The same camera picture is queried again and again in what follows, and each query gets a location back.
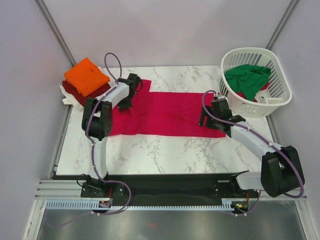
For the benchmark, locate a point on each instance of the green t shirt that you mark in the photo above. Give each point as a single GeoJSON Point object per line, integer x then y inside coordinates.
{"type": "Point", "coordinates": [247, 73]}

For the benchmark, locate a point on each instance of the pink red t shirt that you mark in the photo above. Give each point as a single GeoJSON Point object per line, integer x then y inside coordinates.
{"type": "Point", "coordinates": [173, 114]}

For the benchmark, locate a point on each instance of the red garment under green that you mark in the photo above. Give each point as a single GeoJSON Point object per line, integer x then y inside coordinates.
{"type": "Point", "coordinates": [249, 90]}

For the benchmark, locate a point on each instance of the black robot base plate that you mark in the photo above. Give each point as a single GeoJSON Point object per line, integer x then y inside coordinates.
{"type": "Point", "coordinates": [165, 189]}

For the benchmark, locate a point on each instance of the white plastic laundry basket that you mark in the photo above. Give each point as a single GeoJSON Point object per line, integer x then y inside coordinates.
{"type": "Point", "coordinates": [277, 94]}

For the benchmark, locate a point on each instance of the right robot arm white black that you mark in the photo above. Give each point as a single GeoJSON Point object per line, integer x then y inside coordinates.
{"type": "Point", "coordinates": [281, 170]}

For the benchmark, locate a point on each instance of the folded orange t shirt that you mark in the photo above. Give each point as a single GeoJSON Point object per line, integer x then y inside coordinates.
{"type": "Point", "coordinates": [86, 77]}

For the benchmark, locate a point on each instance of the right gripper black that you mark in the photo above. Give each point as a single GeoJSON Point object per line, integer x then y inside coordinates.
{"type": "Point", "coordinates": [202, 115]}

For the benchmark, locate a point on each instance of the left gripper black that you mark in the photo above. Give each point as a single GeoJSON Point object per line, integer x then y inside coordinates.
{"type": "Point", "coordinates": [123, 107]}

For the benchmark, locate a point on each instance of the folded white t shirt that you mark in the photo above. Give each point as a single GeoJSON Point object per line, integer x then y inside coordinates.
{"type": "Point", "coordinates": [69, 99]}

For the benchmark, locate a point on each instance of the white slotted cable duct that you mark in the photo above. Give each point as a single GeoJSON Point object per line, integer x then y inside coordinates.
{"type": "Point", "coordinates": [99, 205]}

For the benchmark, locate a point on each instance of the folded dark red t shirt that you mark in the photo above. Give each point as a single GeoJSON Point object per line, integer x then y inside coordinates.
{"type": "Point", "coordinates": [82, 99]}

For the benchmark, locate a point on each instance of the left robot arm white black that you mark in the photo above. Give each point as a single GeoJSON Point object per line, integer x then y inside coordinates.
{"type": "Point", "coordinates": [97, 120]}

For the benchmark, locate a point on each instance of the aluminium frame rail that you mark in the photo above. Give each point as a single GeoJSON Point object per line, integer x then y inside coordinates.
{"type": "Point", "coordinates": [70, 190]}

